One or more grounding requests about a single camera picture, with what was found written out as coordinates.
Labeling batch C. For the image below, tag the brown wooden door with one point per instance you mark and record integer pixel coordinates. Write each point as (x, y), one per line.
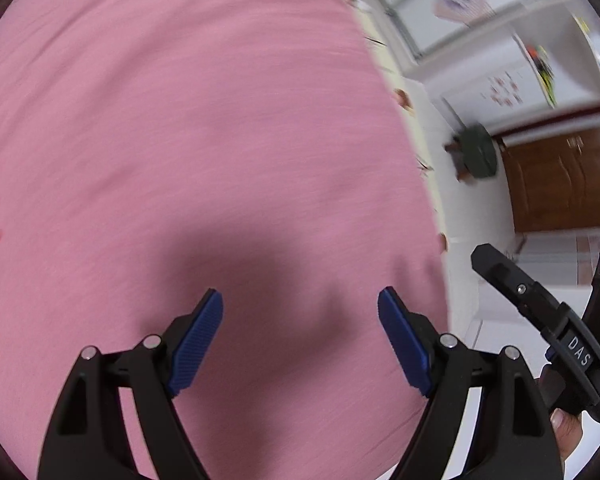
(560, 180)

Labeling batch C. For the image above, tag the person's right hand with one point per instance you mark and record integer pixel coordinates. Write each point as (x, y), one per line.
(562, 430)

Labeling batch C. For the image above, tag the pink wall stickers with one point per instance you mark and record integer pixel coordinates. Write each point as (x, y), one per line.
(505, 90)

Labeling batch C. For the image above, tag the white sliding door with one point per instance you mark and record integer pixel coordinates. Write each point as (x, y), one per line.
(420, 0)

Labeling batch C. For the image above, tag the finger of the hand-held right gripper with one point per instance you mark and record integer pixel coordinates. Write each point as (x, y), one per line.
(510, 280)

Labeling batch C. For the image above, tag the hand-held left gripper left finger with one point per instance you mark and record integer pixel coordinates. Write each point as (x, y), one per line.
(195, 340)

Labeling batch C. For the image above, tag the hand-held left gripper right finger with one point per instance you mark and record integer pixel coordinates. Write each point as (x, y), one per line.
(405, 340)

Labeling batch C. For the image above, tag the pink bed sheet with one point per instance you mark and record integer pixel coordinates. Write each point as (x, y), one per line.
(205, 135)

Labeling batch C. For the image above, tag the printed cream play mat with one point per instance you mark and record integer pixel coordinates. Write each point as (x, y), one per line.
(397, 75)

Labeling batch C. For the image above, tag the green round stool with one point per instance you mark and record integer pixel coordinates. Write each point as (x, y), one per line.
(477, 152)

